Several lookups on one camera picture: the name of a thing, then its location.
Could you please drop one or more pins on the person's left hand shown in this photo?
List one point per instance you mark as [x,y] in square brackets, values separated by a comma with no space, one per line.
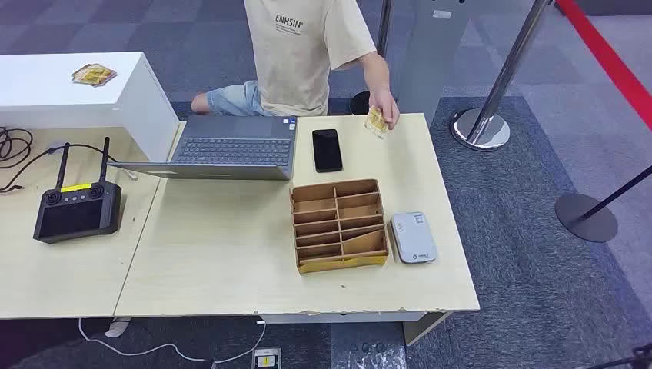
[387,104]

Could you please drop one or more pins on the person's left forearm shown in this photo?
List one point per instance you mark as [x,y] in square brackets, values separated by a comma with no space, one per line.
[377,76]

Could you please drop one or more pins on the person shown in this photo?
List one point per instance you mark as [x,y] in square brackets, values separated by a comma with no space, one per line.
[300,61]

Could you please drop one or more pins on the grey card reader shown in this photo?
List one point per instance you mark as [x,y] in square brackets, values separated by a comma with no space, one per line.
[412,238]

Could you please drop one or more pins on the cardboard card organizer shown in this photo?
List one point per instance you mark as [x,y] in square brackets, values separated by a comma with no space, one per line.
[338,262]

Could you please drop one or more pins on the grey kiosk panel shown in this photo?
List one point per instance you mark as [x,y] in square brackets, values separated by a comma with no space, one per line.
[433,56]

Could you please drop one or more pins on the black smartphone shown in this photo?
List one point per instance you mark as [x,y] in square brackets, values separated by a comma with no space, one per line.
[327,150]

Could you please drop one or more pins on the chrome stanchion with black base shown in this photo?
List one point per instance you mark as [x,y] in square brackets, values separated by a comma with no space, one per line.
[384,25]

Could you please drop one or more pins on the grey laptop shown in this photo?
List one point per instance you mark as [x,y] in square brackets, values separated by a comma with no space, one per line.
[234,150]

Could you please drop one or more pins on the red barrier belt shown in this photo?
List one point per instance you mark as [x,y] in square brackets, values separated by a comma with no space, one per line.
[601,51]

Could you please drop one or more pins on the wooden desk leg panel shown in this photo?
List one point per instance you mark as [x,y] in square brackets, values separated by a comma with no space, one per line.
[423,328]

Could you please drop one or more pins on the clear plastic floor sheet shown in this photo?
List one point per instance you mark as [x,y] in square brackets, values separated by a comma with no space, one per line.
[366,349]

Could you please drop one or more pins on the metal floor socket box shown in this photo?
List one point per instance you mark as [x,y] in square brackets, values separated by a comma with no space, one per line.
[266,359]

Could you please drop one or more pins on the stack of gold cards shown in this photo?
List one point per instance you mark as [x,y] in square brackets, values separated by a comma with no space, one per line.
[94,75]

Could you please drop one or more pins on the black remote controller with antennas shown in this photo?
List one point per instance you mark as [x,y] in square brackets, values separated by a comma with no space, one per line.
[76,216]

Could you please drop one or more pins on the white cabinet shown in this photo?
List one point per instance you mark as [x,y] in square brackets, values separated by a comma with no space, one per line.
[46,91]

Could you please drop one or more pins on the white shoe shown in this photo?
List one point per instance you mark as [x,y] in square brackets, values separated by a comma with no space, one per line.
[117,327]

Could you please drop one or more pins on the grey desk frame rail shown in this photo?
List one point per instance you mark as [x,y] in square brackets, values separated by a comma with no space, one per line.
[336,318]

